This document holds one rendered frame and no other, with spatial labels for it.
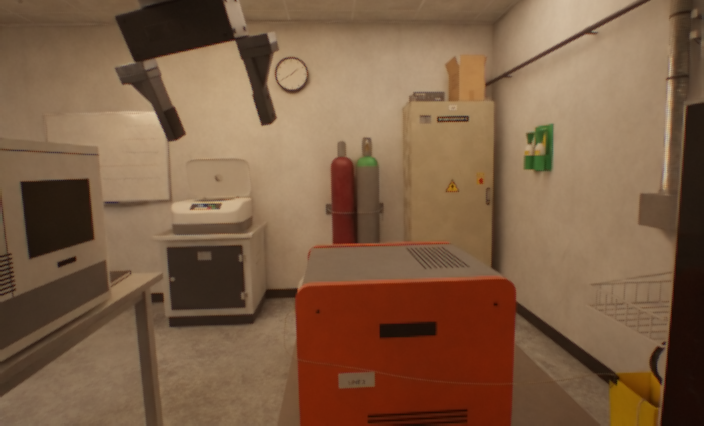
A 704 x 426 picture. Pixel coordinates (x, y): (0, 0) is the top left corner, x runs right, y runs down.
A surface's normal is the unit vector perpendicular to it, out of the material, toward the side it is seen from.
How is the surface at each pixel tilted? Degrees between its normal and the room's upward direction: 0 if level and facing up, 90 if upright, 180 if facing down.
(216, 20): 114
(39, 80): 90
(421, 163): 90
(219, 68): 90
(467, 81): 90
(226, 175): 105
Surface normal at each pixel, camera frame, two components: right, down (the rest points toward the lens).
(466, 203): 0.05, 0.11
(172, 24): -0.09, 0.50
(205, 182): 0.06, 0.36
